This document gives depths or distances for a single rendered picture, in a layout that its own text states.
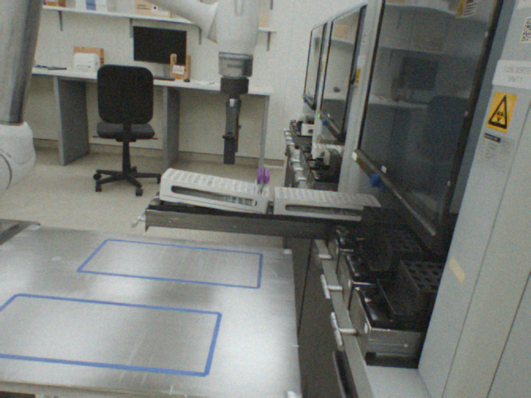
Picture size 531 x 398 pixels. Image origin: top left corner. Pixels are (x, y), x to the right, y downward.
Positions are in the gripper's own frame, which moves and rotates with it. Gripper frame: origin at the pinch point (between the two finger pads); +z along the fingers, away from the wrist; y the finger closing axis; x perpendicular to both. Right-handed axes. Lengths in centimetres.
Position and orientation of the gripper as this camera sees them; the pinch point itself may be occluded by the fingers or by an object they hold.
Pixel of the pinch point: (231, 153)
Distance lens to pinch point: 115.7
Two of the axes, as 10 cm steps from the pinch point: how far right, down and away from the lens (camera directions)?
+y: 0.1, 3.5, -9.4
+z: -0.8, 9.4, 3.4
